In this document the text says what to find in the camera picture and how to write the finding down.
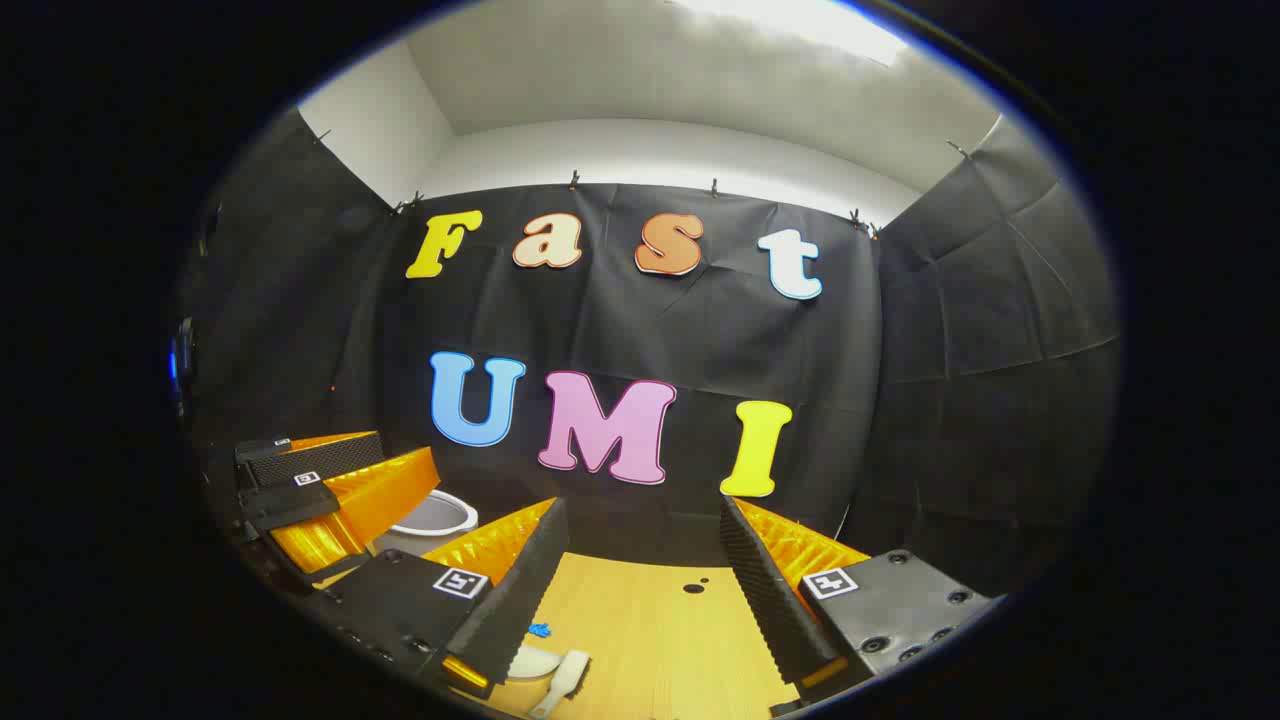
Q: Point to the white ribbed garbage bin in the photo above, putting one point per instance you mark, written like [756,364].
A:
[435,515]

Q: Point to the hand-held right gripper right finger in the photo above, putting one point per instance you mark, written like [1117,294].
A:
[770,600]

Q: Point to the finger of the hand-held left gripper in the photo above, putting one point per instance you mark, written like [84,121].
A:
[290,503]
[320,460]

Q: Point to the wooden desktop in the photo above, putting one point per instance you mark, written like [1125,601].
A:
[660,640]

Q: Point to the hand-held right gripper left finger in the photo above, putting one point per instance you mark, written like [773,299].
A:
[520,590]

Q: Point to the white plastic dustpan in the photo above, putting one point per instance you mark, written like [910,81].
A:
[530,662]

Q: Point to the small white broom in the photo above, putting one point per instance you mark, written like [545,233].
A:
[570,672]

